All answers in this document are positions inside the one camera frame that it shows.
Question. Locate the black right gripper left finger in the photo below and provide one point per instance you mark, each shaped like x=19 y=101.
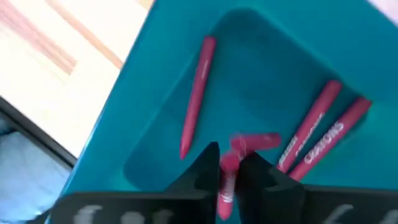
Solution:
x=140 y=208

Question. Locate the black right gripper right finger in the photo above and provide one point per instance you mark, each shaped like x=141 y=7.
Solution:
x=311 y=205

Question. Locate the teal plastic bin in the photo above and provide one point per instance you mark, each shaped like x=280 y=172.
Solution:
x=280 y=46

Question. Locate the red crayon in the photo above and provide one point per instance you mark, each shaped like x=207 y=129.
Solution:
x=199 y=93
x=335 y=133
x=228 y=174
x=311 y=124

